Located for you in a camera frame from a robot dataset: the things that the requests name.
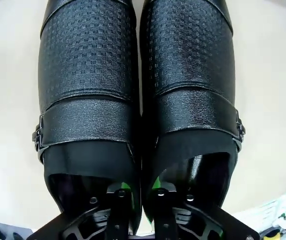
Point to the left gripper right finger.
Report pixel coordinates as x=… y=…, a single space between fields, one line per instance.
x=183 y=215

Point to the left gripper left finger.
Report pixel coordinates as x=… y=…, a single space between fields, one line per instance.
x=103 y=215

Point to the black textured buckle loafer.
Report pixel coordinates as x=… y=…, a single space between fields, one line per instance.
x=190 y=75
x=88 y=75

